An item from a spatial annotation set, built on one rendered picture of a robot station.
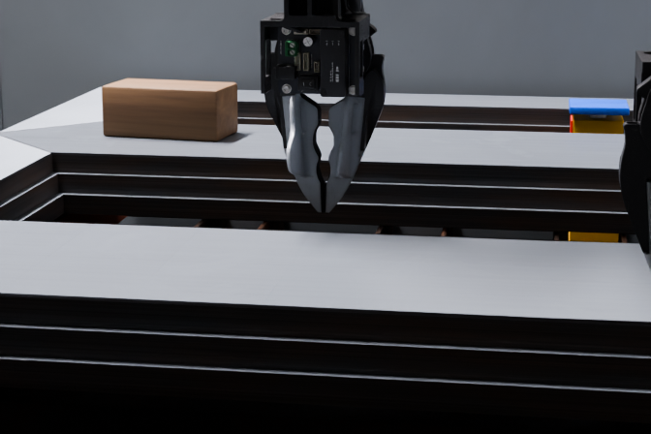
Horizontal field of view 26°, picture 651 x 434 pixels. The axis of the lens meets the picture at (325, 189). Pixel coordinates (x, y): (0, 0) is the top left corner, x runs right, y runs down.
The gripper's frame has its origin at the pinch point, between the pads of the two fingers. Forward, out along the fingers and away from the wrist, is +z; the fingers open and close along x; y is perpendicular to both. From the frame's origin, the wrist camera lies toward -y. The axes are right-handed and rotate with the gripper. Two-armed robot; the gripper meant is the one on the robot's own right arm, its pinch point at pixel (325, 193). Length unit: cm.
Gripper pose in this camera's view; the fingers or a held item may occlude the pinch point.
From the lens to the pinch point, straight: 107.9
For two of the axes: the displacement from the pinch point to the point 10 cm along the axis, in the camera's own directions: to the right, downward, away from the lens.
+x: 9.9, 0.3, -1.5
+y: -1.5, 2.1, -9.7
